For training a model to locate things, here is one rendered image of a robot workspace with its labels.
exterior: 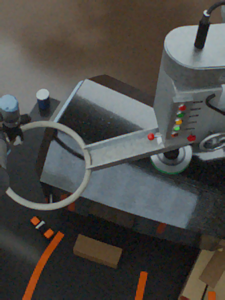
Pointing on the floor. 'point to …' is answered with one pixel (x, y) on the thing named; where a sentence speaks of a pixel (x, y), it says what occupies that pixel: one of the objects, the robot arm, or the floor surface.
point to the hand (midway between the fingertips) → (19, 138)
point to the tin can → (43, 98)
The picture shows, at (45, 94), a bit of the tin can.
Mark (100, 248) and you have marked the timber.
